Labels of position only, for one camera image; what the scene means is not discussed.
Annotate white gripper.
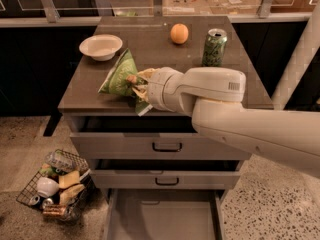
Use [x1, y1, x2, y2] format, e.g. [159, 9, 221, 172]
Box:
[132, 67, 184, 112]

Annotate green rice chip bag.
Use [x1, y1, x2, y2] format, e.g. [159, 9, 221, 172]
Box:
[99, 49, 153, 116]

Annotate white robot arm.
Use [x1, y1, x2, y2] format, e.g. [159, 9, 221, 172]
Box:
[147, 16, 320, 177]

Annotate grey top drawer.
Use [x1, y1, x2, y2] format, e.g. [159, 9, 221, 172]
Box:
[69, 116, 251, 160]

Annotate grey drawer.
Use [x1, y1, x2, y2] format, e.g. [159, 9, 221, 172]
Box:
[69, 116, 251, 160]
[102, 189, 226, 240]
[92, 159, 240, 190]

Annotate grey middle drawer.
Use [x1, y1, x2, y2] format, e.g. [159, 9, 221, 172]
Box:
[92, 159, 240, 190]

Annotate grey drawer cabinet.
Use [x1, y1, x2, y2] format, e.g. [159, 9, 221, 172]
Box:
[59, 16, 272, 240]

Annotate grey bottom drawer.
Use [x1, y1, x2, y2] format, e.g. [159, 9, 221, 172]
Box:
[102, 189, 226, 240]

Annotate white ceramic bowl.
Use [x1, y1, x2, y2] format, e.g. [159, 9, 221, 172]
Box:
[79, 34, 123, 61]

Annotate orange fruit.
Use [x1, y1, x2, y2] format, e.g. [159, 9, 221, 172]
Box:
[170, 24, 189, 44]

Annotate green soda can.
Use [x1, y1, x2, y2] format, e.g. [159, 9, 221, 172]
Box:
[202, 28, 228, 67]

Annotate cardboard box left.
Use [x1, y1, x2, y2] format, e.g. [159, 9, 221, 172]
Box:
[162, 0, 212, 15]

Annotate clear plastic bottle in basket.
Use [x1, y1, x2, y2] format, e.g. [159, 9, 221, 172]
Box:
[45, 151, 75, 173]

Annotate yellow sponge in basket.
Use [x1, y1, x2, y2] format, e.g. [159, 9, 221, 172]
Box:
[59, 171, 80, 189]

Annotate small white bowl in basket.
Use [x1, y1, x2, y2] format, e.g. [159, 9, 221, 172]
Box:
[36, 177, 59, 198]

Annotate black wire basket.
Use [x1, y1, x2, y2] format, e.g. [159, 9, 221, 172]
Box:
[16, 149, 94, 221]

